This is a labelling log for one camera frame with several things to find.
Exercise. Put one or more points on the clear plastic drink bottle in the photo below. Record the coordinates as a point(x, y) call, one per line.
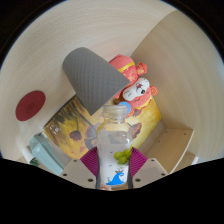
point(114, 150)

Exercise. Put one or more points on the red plush mouse toy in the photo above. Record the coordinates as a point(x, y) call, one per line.
point(136, 90)

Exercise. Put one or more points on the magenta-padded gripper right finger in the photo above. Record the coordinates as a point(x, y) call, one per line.
point(150, 170)

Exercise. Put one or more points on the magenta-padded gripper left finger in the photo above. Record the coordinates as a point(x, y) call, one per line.
point(77, 170)

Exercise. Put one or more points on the teal faceted vase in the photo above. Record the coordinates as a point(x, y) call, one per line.
point(46, 153)

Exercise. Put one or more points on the flat round red coaster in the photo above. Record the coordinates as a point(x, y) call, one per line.
point(30, 106)

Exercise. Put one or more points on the grey textured mug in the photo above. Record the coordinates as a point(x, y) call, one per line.
point(93, 76)

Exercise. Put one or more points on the yellow poppy flower painting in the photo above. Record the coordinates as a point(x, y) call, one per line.
point(71, 133)

